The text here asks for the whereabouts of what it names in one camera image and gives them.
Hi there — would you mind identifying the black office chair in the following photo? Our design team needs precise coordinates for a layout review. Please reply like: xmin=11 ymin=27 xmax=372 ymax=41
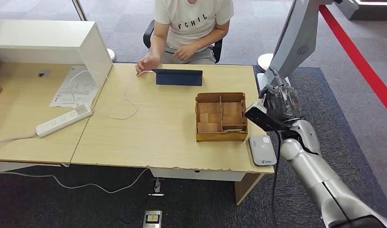
xmin=142 ymin=19 xmax=224 ymax=64

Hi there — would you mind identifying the grey card reader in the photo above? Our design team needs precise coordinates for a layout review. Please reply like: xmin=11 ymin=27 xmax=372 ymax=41
xmin=248 ymin=135 xmax=278 ymax=167

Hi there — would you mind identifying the white charger plug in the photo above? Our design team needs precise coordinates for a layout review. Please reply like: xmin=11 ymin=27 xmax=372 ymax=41
xmin=74 ymin=101 xmax=91 ymax=115

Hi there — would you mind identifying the white power strip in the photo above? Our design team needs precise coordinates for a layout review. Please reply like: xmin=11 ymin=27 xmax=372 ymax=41
xmin=35 ymin=103 xmax=94 ymax=139

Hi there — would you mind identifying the wooden compartment box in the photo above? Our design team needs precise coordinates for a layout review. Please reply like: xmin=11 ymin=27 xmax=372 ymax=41
xmin=195 ymin=92 xmax=249 ymax=143

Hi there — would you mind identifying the white power strip cord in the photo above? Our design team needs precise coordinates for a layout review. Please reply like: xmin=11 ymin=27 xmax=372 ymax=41
xmin=0 ymin=133 xmax=38 ymax=149

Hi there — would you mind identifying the printed paper sheet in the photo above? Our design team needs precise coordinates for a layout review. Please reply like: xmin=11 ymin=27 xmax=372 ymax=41
xmin=49 ymin=65 xmax=100 ymax=109

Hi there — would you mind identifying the red floor tape stripe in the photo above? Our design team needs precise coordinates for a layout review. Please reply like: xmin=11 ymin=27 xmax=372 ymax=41
xmin=318 ymin=4 xmax=387 ymax=120

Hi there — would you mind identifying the dark blue tablet case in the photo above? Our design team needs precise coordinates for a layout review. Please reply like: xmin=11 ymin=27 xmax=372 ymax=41
xmin=151 ymin=68 xmax=204 ymax=87

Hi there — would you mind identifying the wooden desk leg panel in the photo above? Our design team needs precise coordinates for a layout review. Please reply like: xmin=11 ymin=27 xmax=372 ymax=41
xmin=234 ymin=173 xmax=264 ymax=206

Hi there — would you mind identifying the white floor cable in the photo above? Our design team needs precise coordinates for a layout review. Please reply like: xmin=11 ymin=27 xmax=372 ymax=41
xmin=0 ymin=168 xmax=150 ymax=194

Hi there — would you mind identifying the white desk shelf unit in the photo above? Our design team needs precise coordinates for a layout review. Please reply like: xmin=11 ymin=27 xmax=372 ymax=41
xmin=0 ymin=19 xmax=113 ymax=92

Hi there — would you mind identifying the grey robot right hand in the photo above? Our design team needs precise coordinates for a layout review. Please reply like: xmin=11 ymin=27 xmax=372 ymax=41
xmin=258 ymin=66 xmax=302 ymax=124

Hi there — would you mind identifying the metal floor socket box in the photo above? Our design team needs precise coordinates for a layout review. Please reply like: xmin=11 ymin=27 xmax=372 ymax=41
xmin=142 ymin=210 xmax=163 ymax=228

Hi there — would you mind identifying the person's right hand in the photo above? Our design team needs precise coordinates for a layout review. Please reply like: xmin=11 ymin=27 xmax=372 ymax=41
xmin=135 ymin=55 xmax=161 ymax=75

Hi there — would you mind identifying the grey floor plug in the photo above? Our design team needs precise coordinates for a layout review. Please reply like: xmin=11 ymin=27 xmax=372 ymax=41
xmin=148 ymin=178 xmax=165 ymax=197

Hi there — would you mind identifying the white under-desk drawer panel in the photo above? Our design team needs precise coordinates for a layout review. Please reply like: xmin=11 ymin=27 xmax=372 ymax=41
xmin=149 ymin=167 xmax=246 ymax=182

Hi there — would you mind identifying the thin white charging cable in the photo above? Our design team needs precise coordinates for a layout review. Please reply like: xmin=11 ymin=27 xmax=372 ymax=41
xmin=68 ymin=69 xmax=156 ymax=121

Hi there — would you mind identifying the grey plinth with light strip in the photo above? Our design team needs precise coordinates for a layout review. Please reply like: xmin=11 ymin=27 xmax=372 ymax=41
xmin=333 ymin=0 xmax=387 ymax=22

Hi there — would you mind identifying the person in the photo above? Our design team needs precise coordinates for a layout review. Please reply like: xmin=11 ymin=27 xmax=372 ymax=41
xmin=135 ymin=0 xmax=235 ymax=75

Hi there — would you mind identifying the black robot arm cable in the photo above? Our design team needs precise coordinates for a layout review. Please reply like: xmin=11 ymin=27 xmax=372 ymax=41
xmin=271 ymin=130 xmax=282 ymax=228

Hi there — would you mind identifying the grey kiosk stand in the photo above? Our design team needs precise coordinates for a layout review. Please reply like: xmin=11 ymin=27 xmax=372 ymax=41
xmin=256 ymin=0 xmax=334 ymax=92

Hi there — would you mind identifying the slanted metal pole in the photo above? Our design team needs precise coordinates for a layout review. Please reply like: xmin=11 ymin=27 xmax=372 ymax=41
xmin=71 ymin=0 xmax=87 ymax=22

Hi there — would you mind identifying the person's left hand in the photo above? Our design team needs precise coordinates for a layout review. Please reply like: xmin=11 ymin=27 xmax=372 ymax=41
xmin=172 ymin=43 xmax=198 ymax=62

